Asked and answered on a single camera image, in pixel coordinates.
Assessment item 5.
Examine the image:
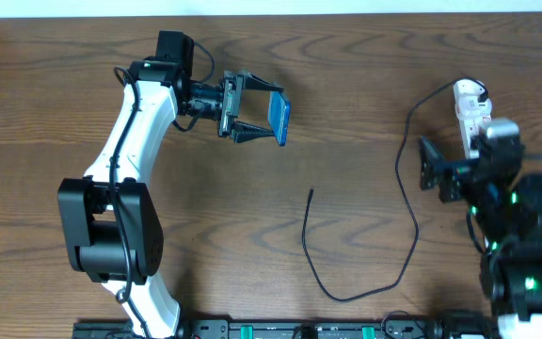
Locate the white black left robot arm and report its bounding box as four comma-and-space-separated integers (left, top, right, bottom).
57, 57, 291, 338

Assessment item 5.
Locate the black USB charging cable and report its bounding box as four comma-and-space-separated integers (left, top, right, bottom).
301, 76, 489, 303

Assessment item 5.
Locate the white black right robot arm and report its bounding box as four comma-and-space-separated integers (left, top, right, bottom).
420, 137, 542, 338

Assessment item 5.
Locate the white power strip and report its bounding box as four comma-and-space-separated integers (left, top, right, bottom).
459, 115, 492, 159

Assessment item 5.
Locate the blue smartphone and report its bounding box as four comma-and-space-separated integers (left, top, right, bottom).
267, 91, 292, 147

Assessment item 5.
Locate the white USB charger adapter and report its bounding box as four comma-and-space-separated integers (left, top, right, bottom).
453, 79, 492, 121

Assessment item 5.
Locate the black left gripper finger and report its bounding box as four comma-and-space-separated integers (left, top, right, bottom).
241, 71, 284, 92
230, 121, 274, 143

